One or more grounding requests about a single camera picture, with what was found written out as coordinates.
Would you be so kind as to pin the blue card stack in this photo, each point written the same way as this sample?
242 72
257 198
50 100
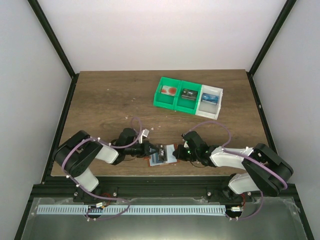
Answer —
210 98

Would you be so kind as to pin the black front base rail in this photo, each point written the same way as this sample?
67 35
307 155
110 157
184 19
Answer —
129 187

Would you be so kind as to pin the black frame post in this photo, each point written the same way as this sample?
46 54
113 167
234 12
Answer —
40 15
280 20

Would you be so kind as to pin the brown leather card holder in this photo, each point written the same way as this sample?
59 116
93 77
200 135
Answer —
170 158

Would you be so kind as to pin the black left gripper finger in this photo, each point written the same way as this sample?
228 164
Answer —
150 147
151 152

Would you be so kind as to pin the black VIP card stack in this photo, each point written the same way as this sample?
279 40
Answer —
189 94

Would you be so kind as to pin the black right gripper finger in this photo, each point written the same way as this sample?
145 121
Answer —
178 149
176 154

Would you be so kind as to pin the left green plastic bin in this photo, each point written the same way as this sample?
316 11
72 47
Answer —
165 101

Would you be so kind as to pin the black left back frame post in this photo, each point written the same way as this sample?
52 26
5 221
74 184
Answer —
40 15

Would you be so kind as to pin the middle green plastic bin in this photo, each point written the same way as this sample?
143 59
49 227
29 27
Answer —
185 105

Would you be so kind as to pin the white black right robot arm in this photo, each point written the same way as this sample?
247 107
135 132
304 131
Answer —
265 170

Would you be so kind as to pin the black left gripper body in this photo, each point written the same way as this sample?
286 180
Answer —
146 149

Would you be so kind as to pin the green plastic bin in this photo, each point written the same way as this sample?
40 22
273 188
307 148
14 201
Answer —
185 105
165 101

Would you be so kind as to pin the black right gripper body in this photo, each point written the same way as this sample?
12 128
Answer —
181 152

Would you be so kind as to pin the red white card stack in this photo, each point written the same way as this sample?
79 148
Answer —
168 90

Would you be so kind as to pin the light blue slotted cable duct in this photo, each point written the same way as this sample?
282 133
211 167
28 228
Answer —
199 210

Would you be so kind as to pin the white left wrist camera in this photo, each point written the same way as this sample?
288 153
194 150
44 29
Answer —
142 135

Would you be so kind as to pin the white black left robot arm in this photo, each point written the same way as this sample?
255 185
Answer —
76 154

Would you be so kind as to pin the white plastic bin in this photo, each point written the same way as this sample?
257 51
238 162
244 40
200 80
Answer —
207 110

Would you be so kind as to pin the black right back frame post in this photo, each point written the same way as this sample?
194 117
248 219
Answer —
280 20

